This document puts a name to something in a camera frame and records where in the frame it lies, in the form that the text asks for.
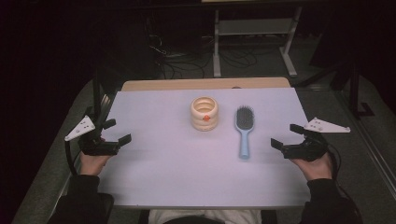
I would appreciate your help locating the blue hairbrush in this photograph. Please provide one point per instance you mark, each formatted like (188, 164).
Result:
(244, 124)

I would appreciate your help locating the grey metal desk frame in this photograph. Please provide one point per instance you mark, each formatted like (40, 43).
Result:
(252, 27)

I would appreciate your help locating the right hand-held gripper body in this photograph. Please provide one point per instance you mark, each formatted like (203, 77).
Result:
(306, 149)

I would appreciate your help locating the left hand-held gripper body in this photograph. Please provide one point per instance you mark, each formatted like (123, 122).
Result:
(95, 146)

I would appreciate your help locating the person's white shirt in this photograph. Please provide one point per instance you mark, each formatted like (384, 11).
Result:
(205, 216)

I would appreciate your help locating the person's right hand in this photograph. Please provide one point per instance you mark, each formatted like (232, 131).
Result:
(316, 169)

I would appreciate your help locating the black metal stand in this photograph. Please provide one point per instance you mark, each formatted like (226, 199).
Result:
(353, 90)
(99, 93)

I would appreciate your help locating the person's left hand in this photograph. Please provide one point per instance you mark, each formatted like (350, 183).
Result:
(92, 165)

